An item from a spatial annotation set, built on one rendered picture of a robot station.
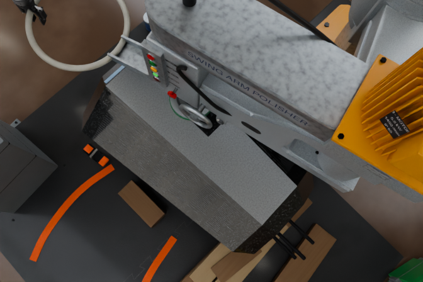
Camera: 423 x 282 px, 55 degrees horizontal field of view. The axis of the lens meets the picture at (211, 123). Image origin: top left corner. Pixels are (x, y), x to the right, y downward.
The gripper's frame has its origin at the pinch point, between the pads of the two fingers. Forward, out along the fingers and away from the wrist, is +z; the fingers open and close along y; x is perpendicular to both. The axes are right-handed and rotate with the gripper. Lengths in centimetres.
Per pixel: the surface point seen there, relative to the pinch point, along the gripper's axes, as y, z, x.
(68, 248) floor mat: 39, 77, -112
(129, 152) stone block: 64, 11, -49
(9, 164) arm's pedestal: 5, 25, -72
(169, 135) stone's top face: 81, -5, -38
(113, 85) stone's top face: 48, -2, -22
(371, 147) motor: 136, -99, -41
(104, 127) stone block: 47, 12, -41
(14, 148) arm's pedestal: 8, 15, -64
